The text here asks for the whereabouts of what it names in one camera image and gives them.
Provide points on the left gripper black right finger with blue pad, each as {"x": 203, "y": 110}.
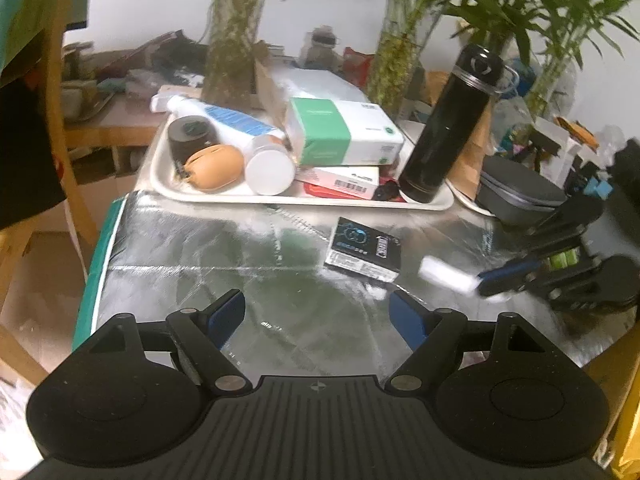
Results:
{"x": 433, "y": 338}

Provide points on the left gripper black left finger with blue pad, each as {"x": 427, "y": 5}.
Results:
{"x": 199, "y": 337}

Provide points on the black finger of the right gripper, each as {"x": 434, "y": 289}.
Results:
{"x": 510, "y": 276}

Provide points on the green white wipes pack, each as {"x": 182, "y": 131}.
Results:
{"x": 564, "y": 259}

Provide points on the small black printed box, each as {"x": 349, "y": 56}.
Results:
{"x": 365, "y": 251}

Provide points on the cardboard box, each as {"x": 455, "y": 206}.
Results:
{"x": 616, "y": 371}

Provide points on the grey hard case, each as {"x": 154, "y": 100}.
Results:
{"x": 514, "y": 194}

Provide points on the white plastic tray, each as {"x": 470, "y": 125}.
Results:
{"x": 163, "y": 179}

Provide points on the pink white flat box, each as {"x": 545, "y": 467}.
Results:
{"x": 358, "y": 181}

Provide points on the tan round pouch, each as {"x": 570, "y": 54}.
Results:
{"x": 214, "y": 167}

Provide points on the white capped jar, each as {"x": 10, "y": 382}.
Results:
{"x": 269, "y": 168}

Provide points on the black thermos bottle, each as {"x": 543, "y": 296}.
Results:
{"x": 452, "y": 144}

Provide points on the black cylinder speaker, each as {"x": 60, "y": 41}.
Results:
{"x": 188, "y": 135}

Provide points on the wooden chair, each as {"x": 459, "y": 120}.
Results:
{"x": 14, "y": 239}

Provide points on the white blue tube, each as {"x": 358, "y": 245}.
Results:
{"x": 232, "y": 127}

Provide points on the green white tissue box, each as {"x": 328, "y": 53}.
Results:
{"x": 329, "y": 133}

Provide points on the left glass vase bamboo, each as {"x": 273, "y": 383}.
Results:
{"x": 229, "y": 67}

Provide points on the glass vase bamboo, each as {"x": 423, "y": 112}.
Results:
{"x": 407, "y": 25}
{"x": 495, "y": 24}
{"x": 229, "y": 67}

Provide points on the far right vase bamboo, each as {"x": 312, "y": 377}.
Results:
{"x": 564, "y": 26}

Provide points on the right glass vase bamboo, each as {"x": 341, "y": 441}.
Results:
{"x": 495, "y": 24}

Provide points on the dark glass jar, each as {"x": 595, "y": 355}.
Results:
{"x": 319, "y": 50}

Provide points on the middle glass vase bamboo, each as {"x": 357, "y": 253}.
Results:
{"x": 407, "y": 25}

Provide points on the green fabric bag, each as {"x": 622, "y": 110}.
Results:
{"x": 14, "y": 37}

